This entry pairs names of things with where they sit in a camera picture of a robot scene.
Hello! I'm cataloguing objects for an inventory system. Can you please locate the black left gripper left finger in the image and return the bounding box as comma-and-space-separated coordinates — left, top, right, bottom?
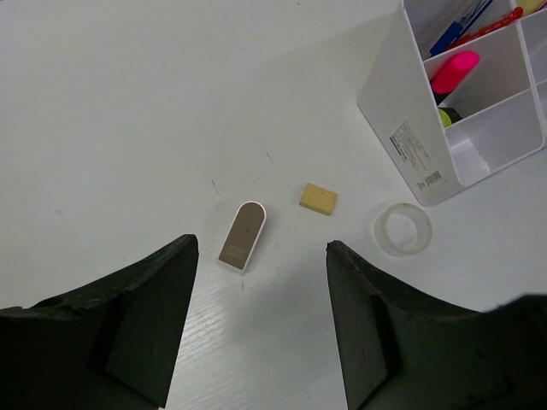
1, 234, 199, 409

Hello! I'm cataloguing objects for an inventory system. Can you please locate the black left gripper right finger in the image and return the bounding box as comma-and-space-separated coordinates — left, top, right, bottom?
326, 241, 546, 409

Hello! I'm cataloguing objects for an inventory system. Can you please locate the black yellow highlighter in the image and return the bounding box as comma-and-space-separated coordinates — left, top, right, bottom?
438, 107, 462, 128

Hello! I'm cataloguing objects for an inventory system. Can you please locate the black pink highlighter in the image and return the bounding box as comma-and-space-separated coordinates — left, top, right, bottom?
431, 50, 481, 105

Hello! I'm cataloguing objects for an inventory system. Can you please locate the red pen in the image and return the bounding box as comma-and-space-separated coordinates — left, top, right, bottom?
449, 7, 525, 50

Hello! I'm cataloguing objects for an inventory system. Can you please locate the pastel yellow highlighter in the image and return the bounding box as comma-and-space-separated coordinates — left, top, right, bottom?
516, 0, 546, 15

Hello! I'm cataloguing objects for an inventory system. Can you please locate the clear tape roll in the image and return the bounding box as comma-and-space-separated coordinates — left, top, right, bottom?
374, 203, 432, 258

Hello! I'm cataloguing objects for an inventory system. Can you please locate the small yellow eraser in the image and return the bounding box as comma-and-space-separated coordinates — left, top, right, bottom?
299, 183, 338, 216

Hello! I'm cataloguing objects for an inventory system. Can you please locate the pink white stapler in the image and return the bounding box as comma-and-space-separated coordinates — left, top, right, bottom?
217, 201, 267, 274

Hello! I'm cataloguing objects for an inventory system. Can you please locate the white left organizer container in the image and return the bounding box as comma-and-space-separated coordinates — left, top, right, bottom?
357, 1, 546, 206

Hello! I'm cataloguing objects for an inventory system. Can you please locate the white organizer container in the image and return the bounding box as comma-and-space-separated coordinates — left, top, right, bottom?
519, 2, 546, 148
357, 1, 546, 206

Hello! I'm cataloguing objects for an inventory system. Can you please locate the white right organizer container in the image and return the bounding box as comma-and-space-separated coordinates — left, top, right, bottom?
519, 2, 546, 148

